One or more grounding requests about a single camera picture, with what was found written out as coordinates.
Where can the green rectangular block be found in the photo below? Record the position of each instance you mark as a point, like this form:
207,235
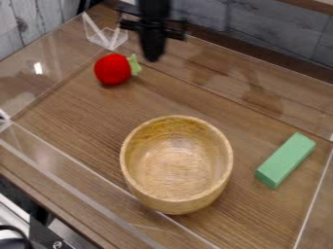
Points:
281,163

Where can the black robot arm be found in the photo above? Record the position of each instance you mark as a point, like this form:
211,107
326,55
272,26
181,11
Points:
154,10

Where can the black metal stand bracket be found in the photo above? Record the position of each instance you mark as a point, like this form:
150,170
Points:
23,233

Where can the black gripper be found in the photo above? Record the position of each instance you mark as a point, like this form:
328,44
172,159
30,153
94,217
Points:
154,33

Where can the wooden bowl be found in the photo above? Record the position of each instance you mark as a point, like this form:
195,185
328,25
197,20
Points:
176,160

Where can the red plush fruit green leaf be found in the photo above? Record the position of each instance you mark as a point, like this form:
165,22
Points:
116,68

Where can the clear acrylic corner bracket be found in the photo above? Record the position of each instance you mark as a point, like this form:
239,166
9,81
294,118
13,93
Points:
108,38

